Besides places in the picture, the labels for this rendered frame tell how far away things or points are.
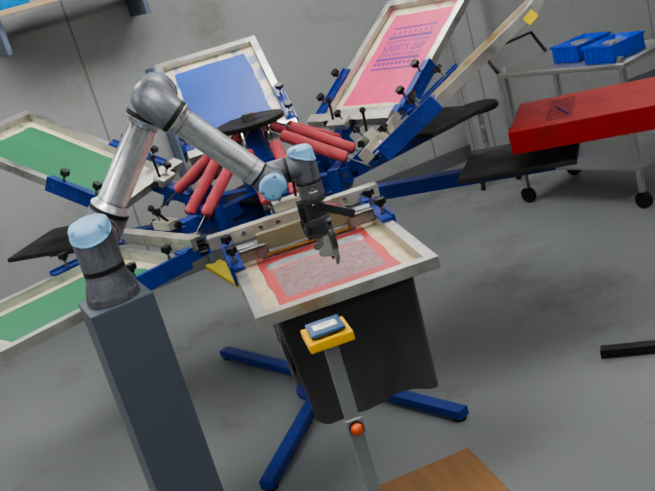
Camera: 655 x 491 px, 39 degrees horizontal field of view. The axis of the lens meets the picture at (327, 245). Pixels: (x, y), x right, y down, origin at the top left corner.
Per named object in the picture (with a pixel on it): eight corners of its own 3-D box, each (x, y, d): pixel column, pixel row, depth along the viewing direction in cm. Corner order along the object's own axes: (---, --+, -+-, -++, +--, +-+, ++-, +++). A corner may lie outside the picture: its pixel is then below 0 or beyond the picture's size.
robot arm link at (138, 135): (69, 249, 260) (139, 68, 248) (77, 234, 274) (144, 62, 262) (110, 264, 262) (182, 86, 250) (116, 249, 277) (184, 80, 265)
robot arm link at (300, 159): (282, 148, 269) (310, 139, 270) (292, 183, 273) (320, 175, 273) (284, 153, 262) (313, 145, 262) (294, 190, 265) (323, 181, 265)
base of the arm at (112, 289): (95, 315, 250) (82, 281, 247) (83, 302, 263) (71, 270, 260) (146, 292, 255) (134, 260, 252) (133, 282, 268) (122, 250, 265)
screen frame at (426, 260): (441, 267, 283) (438, 255, 282) (258, 329, 275) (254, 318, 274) (372, 210, 357) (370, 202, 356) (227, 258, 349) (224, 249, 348)
